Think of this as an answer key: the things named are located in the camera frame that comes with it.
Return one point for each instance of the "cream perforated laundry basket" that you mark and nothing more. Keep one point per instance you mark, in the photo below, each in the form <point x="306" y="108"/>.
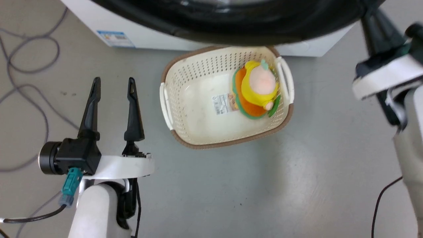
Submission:
<point x="201" y="109"/>

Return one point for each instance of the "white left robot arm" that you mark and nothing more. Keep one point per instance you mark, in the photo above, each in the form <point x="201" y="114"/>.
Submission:
<point x="96" y="211"/>

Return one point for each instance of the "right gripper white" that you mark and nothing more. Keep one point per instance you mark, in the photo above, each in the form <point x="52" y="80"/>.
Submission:
<point x="386" y="76"/>

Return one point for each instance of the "white barcode sticker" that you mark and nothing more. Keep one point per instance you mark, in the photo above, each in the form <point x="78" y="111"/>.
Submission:
<point x="220" y="104"/>

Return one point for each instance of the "black round washing machine door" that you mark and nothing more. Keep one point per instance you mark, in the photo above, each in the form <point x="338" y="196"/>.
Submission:
<point x="238" y="19"/>

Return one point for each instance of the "white washing machine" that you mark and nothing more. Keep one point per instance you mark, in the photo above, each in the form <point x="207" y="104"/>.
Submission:
<point x="148" y="36"/>

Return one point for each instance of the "blue energy label sticker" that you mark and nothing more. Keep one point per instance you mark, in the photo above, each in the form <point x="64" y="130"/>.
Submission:
<point x="116" y="38"/>

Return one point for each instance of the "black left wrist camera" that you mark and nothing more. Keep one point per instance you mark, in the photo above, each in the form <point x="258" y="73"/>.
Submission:
<point x="74" y="155"/>

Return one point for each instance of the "yellow orange plush doll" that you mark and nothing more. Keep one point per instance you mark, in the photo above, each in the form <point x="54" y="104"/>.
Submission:
<point x="256" y="87"/>

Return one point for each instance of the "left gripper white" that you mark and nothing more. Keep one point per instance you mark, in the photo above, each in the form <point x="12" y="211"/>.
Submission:
<point x="122" y="167"/>

